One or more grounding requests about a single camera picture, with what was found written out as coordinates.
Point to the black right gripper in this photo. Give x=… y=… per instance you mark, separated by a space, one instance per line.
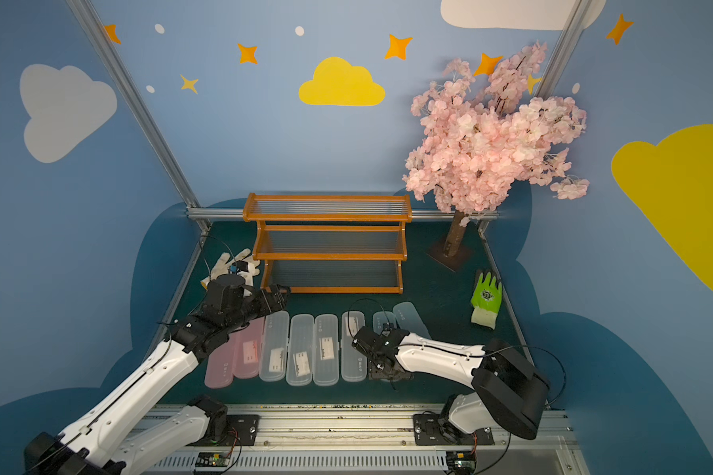
x=383 y=363

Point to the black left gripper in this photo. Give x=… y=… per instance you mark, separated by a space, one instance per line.
x=270 y=297

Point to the clear pencil case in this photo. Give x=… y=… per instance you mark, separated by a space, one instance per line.
x=353 y=363
x=326 y=361
x=275 y=343
x=299 y=371

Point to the teal pencil case with label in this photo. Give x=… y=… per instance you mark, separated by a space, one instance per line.
x=383 y=322

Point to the teal pencil case plain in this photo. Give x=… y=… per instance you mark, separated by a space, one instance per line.
x=408 y=318

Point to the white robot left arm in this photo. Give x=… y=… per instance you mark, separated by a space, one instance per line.
x=98 y=442

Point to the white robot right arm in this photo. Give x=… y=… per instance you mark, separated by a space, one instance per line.
x=507 y=388

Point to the pink pencil case inner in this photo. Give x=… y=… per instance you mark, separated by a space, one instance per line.
x=249 y=349

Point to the pink pencil case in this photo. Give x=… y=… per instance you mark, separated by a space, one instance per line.
x=249 y=349
x=220 y=370

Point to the pink pencil case outer left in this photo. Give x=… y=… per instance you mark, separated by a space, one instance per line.
x=220 y=370

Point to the orange wooden three-tier shelf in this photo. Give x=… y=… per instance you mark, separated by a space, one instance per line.
x=331 y=257

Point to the white cotton work glove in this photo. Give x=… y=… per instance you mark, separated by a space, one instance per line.
x=242 y=264

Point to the aluminium rear crossbar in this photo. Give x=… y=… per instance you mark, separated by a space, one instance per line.
x=231 y=214

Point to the green and black work glove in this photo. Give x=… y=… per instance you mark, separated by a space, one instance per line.
x=486 y=300

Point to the right green circuit board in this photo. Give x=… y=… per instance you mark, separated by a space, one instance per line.
x=460 y=463

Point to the green circuit board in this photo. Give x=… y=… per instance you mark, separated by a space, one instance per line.
x=460 y=463
x=211 y=460

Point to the left green circuit board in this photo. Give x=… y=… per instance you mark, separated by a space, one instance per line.
x=211 y=460

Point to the pink artificial blossom tree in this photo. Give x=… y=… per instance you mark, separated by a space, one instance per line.
x=474 y=149

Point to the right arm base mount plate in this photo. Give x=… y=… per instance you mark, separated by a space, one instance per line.
x=430 y=429

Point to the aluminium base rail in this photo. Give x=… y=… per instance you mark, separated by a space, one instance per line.
x=375 y=439

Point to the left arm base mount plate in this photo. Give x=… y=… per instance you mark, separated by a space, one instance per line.
x=239 y=429

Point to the aluminium frame post left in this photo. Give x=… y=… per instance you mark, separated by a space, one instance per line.
x=90 y=23

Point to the aluminium frame post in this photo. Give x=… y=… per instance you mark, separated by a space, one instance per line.
x=90 y=23
x=564 y=49

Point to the aluminium frame post right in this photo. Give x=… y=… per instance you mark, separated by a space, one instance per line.
x=564 y=49

